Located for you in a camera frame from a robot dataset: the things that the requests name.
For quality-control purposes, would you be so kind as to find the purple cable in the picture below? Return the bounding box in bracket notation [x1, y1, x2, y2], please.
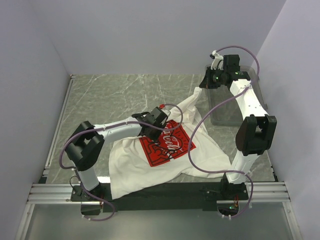
[59, 103, 185, 222]
[187, 45, 260, 219]

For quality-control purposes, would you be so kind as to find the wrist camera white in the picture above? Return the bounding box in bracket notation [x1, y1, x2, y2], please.
[210, 50, 224, 70]
[159, 104, 171, 118]

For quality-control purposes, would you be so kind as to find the aluminium frame rail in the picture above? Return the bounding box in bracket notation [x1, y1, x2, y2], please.
[14, 73, 305, 240]

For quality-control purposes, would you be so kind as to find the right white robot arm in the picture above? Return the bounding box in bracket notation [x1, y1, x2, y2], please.
[199, 52, 277, 200]

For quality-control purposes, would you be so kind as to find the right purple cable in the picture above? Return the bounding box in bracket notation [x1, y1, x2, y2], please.
[187, 45, 260, 219]

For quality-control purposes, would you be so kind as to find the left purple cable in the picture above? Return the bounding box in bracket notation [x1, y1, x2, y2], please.
[59, 103, 185, 222]

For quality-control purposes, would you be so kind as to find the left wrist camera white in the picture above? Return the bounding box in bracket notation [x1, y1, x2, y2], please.
[159, 104, 171, 118]

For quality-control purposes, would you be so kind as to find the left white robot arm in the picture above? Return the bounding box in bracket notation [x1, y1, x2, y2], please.
[63, 107, 170, 201]

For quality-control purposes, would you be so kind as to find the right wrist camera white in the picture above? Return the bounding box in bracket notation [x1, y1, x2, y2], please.
[210, 50, 224, 70]

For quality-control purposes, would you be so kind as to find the white t-shirt red print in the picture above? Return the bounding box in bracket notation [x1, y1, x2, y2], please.
[108, 87, 231, 199]

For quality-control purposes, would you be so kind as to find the clear plastic bin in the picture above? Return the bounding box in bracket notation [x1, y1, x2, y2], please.
[204, 79, 268, 127]

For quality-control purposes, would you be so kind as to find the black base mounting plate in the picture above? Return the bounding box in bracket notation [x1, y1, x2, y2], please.
[71, 182, 250, 216]

